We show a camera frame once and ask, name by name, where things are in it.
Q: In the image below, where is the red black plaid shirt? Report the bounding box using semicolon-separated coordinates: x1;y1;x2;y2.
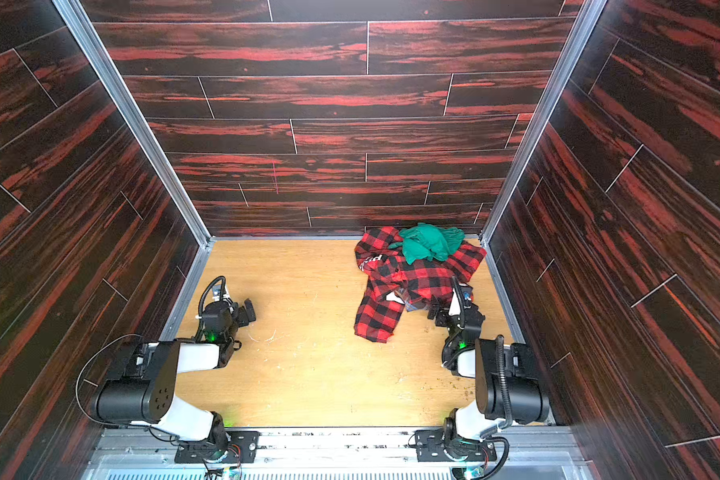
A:
354;226;486;343

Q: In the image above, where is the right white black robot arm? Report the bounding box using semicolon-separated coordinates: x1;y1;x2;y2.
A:
428;279;550;451

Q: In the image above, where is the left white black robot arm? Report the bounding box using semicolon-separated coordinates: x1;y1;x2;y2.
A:
90;276;256;458

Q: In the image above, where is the green cloth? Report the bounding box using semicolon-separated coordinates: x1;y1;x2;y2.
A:
389;223;466;265

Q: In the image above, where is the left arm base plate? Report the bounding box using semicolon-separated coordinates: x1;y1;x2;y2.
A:
174;429;260;465

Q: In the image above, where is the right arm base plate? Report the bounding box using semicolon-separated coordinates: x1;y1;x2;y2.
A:
408;427;497;463

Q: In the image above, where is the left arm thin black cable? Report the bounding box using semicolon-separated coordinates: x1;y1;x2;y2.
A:
74;333;157;430

